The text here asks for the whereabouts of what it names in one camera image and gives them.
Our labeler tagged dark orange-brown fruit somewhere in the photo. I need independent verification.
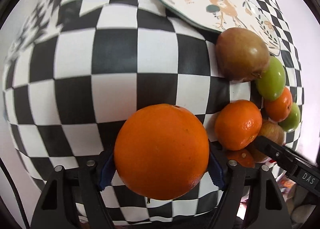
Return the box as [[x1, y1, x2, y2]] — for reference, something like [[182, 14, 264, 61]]
[[225, 148, 255, 168]]

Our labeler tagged red-yellow apple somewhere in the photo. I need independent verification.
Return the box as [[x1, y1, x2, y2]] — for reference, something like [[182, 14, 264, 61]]
[[249, 119, 286, 164]]

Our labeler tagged large orange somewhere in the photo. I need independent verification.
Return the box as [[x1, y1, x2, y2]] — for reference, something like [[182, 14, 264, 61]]
[[114, 104, 209, 200]]

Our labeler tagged green apple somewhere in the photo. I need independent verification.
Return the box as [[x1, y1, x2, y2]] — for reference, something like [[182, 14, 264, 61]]
[[278, 102, 301, 133], [255, 56, 286, 101]]

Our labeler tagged small tangerine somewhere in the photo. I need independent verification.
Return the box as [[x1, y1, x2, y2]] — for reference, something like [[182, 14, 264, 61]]
[[214, 100, 263, 151], [264, 87, 293, 122]]

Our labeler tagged brown-green round fruit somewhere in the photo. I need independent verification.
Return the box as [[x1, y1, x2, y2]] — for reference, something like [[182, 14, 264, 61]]
[[215, 27, 271, 82]]

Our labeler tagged floral ceramic plate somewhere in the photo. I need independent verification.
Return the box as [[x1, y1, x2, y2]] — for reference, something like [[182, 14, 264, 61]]
[[160, 0, 280, 56]]

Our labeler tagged black white checkered cloth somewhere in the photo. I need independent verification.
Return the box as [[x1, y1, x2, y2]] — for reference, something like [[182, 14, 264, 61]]
[[2, 0, 305, 226]]

